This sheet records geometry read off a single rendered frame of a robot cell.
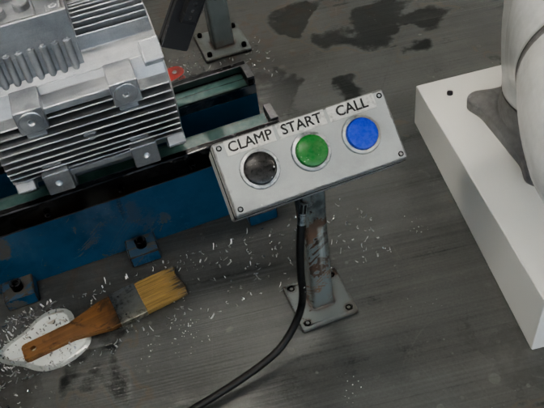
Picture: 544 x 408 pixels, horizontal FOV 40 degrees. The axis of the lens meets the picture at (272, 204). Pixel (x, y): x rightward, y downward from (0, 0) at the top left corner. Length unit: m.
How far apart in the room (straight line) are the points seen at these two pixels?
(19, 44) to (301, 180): 0.32
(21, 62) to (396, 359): 0.51
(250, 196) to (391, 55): 0.60
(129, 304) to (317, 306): 0.23
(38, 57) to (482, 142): 0.53
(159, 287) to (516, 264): 0.42
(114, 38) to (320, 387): 0.44
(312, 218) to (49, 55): 0.32
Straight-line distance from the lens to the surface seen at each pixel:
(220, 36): 1.25
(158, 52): 0.80
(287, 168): 0.67
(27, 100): 0.80
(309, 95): 1.15
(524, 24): 0.81
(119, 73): 0.80
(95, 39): 0.82
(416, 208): 0.98
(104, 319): 0.92
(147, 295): 0.93
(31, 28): 0.79
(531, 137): 0.71
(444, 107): 1.02
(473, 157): 0.94
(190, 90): 1.01
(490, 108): 0.98
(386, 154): 0.70
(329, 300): 0.88
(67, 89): 0.82
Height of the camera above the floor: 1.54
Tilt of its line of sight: 48 degrees down
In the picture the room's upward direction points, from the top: 9 degrees counter-clockwise
